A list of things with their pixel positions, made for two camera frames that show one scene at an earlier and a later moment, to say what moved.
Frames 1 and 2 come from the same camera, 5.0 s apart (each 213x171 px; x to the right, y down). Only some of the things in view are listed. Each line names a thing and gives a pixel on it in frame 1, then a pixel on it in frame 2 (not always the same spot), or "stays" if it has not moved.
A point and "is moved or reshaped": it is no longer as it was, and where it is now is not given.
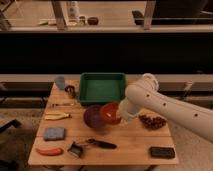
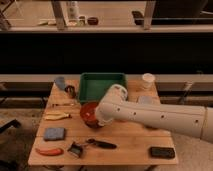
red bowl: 109,112 is moved or reshaped
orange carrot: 50,151 stays
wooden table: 62,136 stays
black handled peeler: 101,144 stays
